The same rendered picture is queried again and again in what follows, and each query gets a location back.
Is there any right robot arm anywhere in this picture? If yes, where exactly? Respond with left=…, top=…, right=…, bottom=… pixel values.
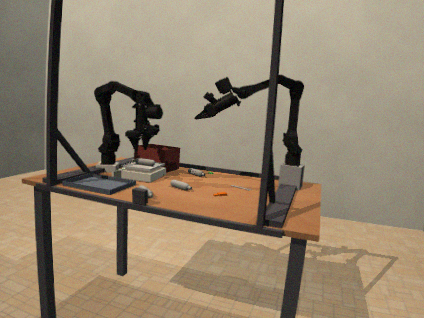
left=203, top=75, right=304, bottom=166

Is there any white digital scale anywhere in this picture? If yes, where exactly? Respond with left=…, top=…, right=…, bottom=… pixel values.
left=112, top=162, right=166, bottom=182

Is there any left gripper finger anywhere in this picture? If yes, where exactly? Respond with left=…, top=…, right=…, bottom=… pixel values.
left=127, top=137, right=141, bottom=152
left=141, top=135, right=153, bottom=150

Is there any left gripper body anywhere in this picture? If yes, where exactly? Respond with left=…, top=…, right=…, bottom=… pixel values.
left=125, top=118, right=151, bottom=138

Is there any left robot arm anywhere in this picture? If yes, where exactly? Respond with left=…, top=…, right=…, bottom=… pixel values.
left=94, top=81, right=163, bottom=165

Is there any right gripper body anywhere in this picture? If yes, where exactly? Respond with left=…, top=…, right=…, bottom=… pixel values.
left=206, top=97, right=227, bottom=117

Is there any grey gas cylinder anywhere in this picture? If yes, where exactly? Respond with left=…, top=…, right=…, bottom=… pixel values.
left=132, top=158, right=155, bottom=166
left=170, top=179, right=192, bottom=190
left=188, top=168, right=205, bottom=177
left=138, top=185, right=153, bottom=198

